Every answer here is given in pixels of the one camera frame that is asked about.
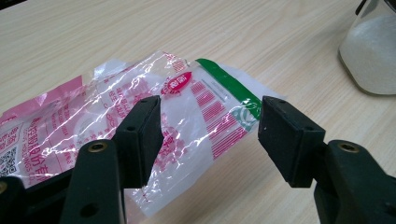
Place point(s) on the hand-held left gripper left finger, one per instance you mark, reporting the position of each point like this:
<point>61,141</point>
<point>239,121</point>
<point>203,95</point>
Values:
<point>137,149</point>

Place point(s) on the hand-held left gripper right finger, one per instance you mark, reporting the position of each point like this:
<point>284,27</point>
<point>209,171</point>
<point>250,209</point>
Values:
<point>289,143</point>

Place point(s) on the pink printed plastic bag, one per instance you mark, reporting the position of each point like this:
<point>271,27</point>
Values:
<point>193,124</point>

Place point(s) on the glass jar with black lid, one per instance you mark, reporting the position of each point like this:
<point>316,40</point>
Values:
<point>370,53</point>

